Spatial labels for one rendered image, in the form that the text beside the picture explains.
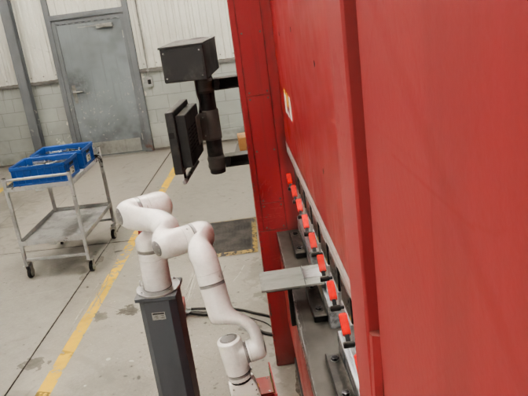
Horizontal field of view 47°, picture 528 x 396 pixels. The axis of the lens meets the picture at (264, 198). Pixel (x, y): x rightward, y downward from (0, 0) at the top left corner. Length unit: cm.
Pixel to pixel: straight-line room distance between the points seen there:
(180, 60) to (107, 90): 662
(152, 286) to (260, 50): 133
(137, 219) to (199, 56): 120
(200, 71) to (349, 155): 319
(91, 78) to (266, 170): 691
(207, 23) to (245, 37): 638
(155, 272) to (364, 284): 244
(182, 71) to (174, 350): 149
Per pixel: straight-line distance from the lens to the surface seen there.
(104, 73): 992
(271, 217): 340
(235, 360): 213
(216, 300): 207
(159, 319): 268
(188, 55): 335
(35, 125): 1023
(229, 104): 968
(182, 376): 282
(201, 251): 206
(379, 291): 17
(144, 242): 256
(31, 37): 1023
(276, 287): 253
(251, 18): 319
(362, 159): 16
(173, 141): 343
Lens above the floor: 214
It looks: 18 degrees down
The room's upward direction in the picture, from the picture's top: 7 degrees counter-clockwise
